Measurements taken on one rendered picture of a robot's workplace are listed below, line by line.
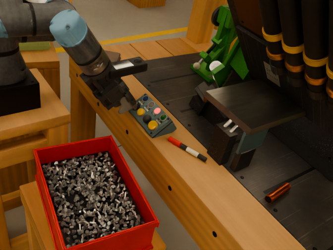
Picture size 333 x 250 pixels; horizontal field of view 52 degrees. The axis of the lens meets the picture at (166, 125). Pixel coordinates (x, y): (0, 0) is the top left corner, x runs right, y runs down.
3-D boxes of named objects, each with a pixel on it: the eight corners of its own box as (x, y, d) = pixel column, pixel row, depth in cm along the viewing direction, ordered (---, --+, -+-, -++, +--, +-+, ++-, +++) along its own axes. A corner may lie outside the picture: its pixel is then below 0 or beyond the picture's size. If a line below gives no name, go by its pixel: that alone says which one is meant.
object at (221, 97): (247, 140, 76) (251, 129, 74) (202, 100, 86) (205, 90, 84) (343, 105, 97) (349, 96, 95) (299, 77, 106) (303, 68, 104)
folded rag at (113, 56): (115, 71, 130) (116, 64, 128) (94, 66, 130) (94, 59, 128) (121, 59, 138) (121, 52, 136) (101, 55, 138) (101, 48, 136)
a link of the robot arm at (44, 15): (26, -7, 83) (37, 14, 76) (72, -6, 88) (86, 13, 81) (27, 24, 87) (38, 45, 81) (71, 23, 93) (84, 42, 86)
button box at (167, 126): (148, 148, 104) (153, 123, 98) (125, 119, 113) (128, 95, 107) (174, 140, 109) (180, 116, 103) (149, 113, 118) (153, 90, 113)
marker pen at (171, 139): (206, 160, 98) (207, 156, 98) (203, 163, 97) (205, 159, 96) (170, 139, 103) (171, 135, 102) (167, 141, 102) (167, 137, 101)
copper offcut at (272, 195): (270, 205, 89) (273, 199, 88) (263, 199, 90) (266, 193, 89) (289, 191, 94) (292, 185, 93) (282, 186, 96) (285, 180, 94)
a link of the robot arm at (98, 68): (93, 37, 86) (108, 52, 81) (102, 50, 90) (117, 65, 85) (70, 56, 85) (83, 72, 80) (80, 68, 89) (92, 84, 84)
